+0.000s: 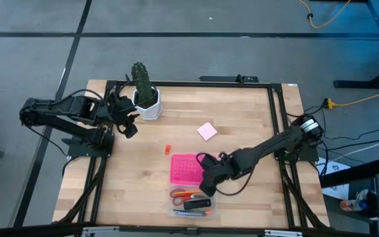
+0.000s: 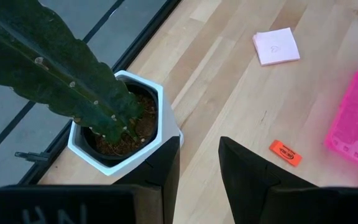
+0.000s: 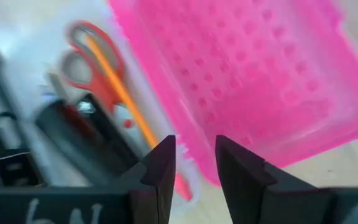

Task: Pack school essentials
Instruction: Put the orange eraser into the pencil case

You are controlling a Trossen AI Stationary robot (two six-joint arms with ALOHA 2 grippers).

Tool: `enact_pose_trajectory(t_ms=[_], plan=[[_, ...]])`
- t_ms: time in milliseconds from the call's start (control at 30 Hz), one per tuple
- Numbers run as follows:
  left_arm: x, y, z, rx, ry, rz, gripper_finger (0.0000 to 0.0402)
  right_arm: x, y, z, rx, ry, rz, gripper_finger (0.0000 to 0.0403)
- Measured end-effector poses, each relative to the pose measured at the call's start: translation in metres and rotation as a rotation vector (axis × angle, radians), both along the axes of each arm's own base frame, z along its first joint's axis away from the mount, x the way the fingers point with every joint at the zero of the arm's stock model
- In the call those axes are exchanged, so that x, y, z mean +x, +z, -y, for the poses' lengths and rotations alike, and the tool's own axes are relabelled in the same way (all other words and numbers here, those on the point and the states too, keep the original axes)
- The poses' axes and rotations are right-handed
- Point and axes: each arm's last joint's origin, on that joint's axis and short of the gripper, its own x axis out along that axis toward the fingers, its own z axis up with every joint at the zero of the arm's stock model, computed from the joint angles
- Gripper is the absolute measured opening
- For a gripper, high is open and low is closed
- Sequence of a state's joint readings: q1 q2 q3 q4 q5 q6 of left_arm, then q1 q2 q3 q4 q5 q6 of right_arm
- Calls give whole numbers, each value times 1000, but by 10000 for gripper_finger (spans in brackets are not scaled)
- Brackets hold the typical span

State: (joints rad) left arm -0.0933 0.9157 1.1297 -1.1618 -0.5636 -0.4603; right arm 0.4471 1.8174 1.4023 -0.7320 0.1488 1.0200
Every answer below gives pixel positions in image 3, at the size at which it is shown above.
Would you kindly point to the pink plastic basket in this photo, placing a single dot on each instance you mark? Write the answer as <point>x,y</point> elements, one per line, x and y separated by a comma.
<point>244,77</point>

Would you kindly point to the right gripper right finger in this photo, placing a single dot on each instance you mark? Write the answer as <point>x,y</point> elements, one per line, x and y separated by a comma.
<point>247,193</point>

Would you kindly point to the clear plastic storage bin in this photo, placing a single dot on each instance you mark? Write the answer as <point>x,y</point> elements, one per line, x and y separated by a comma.
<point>36,46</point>

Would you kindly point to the black stapler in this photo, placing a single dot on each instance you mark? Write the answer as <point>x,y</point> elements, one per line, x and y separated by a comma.
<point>82,137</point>

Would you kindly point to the black binder clip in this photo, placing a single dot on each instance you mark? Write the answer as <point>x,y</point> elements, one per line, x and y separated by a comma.
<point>8,168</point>

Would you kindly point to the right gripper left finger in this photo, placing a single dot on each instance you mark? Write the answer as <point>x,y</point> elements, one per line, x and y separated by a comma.
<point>157,186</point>

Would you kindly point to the orange pencil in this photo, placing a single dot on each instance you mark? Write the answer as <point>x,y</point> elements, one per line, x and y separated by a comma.
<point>126,96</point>

